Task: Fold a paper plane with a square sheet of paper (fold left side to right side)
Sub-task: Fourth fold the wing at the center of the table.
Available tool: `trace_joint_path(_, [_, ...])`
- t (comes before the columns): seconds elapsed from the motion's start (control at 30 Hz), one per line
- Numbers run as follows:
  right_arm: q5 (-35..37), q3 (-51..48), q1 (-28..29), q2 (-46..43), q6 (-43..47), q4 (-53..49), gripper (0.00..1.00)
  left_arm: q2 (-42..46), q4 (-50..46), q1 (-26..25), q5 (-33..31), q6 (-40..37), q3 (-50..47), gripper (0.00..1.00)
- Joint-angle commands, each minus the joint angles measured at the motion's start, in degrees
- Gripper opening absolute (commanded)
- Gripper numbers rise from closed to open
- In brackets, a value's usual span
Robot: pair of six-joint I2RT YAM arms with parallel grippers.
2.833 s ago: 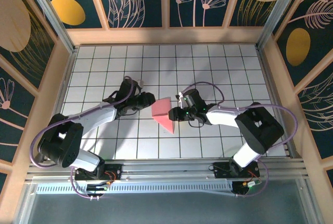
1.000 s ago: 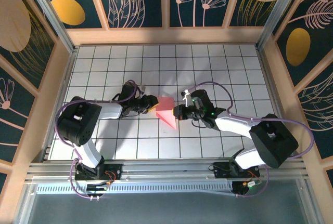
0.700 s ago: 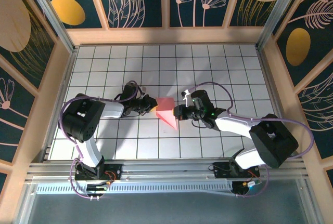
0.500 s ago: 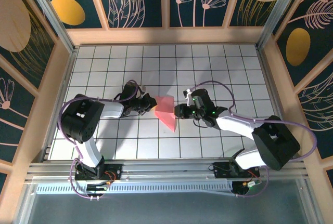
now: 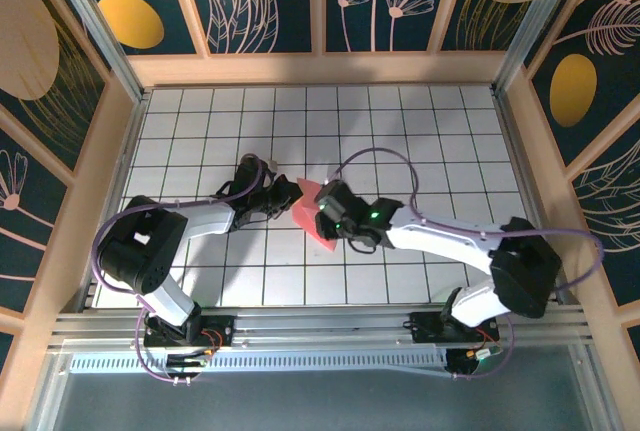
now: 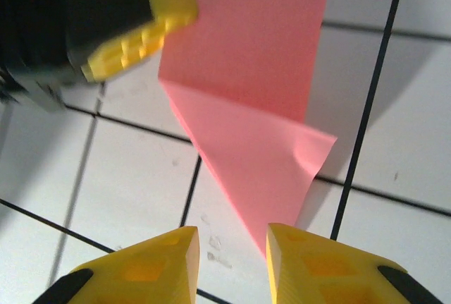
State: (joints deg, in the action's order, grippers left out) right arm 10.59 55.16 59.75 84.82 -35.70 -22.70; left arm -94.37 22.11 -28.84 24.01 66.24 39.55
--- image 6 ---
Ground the pink cloth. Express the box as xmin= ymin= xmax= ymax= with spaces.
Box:
xmin=157 ymin=0 xmax=339 ymax=261

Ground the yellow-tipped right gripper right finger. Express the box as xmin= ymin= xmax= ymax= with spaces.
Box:
xmin=266 ymin=222 xmax=443 ymax=304

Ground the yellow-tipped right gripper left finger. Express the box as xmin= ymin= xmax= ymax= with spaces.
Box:
xmin=38 ymin=225 xmax=201 ymax=304

